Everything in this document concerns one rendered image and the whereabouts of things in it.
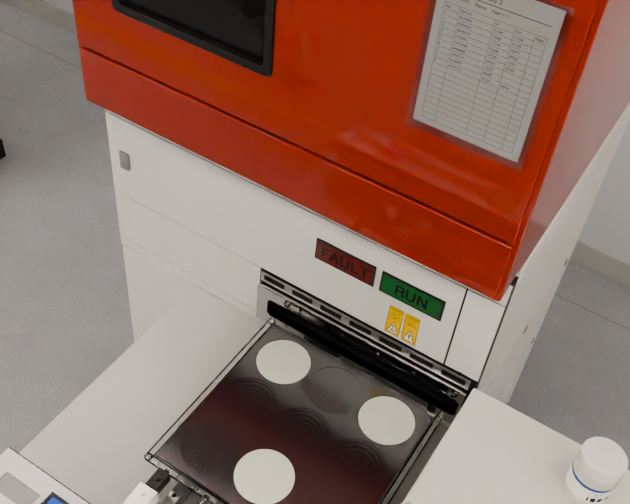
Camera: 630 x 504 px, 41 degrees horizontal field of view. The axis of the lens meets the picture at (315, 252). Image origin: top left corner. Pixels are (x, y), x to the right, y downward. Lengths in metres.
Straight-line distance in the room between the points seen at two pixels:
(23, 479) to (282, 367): 0.48
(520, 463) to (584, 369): 1.48
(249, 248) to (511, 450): 0.59
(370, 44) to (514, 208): 0.29
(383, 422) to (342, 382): 0.11
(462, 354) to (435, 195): 0.36
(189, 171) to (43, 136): 2.02
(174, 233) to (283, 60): 0.60
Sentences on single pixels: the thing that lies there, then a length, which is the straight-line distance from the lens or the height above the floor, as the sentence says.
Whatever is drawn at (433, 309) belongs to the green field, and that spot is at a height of 1.10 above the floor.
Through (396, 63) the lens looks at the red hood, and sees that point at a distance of 1.10.
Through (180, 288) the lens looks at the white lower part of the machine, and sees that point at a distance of 1.80.
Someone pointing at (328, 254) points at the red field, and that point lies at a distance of 1.44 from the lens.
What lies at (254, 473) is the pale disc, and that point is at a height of 0.90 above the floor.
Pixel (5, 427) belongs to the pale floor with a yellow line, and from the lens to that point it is 2.60.
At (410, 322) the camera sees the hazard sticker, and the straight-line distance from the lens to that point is 1.44.
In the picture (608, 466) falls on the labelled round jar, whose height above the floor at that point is 1.06.
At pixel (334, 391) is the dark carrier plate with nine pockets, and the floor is 0.90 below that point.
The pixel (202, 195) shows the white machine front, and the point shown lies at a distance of 1.56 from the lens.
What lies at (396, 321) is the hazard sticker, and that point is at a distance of 1.46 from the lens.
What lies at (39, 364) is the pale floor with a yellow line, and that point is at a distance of 2.71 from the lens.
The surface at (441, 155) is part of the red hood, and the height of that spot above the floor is 1.44.
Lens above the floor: 2.12
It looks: 45 degrees down
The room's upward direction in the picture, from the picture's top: 6 degrees clockwise
